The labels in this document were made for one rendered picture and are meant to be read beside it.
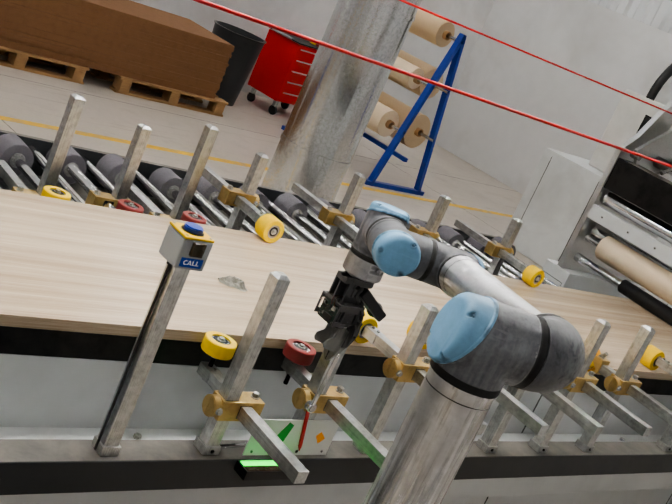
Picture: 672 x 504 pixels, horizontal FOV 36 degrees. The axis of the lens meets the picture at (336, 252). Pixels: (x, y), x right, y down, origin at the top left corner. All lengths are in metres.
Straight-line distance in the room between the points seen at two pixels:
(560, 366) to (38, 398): 1.23
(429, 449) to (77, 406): 1.06
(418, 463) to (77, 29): 7.23
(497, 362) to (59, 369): 1.13
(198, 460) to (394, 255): 0.66
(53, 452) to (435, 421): 0.91
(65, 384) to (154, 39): 6.76
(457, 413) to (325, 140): 4.98
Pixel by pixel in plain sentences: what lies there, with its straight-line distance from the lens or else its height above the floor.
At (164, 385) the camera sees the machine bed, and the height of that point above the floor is 0.74.
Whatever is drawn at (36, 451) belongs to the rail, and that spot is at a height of 0.70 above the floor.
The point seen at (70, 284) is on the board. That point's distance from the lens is 2.45.
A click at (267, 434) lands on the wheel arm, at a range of 2.28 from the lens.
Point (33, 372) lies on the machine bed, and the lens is 2.33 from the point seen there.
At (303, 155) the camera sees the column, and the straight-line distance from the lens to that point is 6.49.
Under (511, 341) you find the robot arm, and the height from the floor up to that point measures 1.42.
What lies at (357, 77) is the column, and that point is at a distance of 6.41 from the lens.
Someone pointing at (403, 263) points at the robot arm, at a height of 1.32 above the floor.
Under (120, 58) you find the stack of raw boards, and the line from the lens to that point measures 8.86.
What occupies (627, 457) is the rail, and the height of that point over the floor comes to 0.69.
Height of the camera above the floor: 1.83
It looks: 15 degrees down
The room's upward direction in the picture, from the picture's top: 24 degrees clockwise
